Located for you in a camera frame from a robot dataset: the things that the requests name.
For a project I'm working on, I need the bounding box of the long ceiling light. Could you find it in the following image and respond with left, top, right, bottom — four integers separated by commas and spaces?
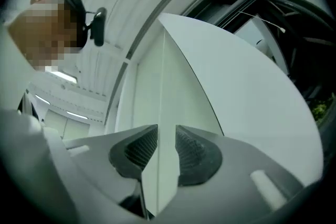
65, 110, 89, 120
48, 70, 79, 85
35, 93, 51, 105

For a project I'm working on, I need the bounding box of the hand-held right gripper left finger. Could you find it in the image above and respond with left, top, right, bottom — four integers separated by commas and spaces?
62, 124, 158, 205

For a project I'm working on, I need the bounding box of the white pull cord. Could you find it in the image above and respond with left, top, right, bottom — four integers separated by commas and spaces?
238, 9, 286, 34

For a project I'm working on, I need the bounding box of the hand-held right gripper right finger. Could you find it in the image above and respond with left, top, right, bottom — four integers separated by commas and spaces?
157, 124, 307, 224

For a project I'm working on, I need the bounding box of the green plant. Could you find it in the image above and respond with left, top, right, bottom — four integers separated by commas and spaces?
311, 94, 336, 126

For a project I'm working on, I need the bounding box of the person's head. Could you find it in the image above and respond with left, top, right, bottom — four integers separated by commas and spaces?
7, 0, 88, 72

